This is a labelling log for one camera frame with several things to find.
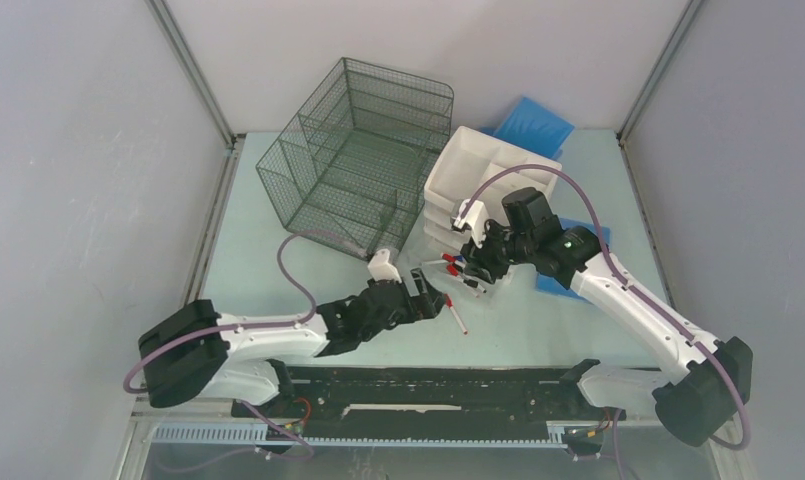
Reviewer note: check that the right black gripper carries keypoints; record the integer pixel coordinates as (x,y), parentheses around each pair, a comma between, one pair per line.
(479,259)

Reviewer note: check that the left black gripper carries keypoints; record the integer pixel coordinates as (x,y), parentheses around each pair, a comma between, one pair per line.
(425,305)

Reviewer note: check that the red cap marker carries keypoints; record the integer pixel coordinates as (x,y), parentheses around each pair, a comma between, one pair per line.
(455,315)
(454,270)
(456,260)

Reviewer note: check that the black cap marker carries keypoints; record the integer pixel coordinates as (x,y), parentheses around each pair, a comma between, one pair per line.
(474,285)

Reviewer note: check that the white plastic drawer organizer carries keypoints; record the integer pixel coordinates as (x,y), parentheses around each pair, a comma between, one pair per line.
(468,160)

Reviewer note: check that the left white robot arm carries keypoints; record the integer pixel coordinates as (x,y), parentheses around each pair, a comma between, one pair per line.
(198,352)

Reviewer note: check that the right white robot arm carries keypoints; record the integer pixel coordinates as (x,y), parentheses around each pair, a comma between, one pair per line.
(701,381)

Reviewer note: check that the blue folder at right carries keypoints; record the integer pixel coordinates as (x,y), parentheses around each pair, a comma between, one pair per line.
(579,254)

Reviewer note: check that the blue folder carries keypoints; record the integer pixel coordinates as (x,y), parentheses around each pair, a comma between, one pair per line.
(533,127)
(579,254)

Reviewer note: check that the blue folder at back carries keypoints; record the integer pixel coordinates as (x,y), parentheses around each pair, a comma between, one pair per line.
(533,127)

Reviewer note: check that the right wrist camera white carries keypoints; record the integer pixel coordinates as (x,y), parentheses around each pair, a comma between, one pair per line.
(471,217)

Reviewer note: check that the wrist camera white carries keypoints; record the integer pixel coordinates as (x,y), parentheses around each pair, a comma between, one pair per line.
(382,266)
(471,217)

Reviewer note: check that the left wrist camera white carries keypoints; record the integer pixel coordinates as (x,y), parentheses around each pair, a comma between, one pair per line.
(382,266)

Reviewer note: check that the black front rail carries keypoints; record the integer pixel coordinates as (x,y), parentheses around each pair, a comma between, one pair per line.
(434,405)

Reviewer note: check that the green wire mesh basket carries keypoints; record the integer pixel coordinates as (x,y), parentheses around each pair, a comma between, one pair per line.
(349,168)

